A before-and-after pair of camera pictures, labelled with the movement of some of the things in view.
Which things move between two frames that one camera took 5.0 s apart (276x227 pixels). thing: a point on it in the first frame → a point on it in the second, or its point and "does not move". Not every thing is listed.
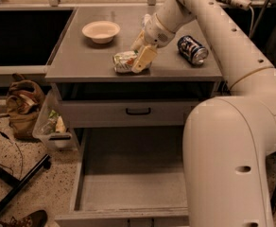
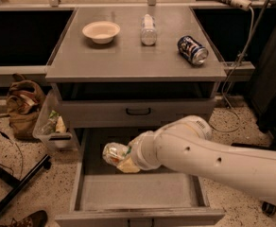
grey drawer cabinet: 128,127 does not move
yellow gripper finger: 138,41 → 131,143
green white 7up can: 123,61 → 113,151
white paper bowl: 101,31 does not move
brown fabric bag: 24,103 does not move
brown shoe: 36,218 does not move
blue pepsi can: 191,50 does not move
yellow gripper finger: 146,58 → 129,166
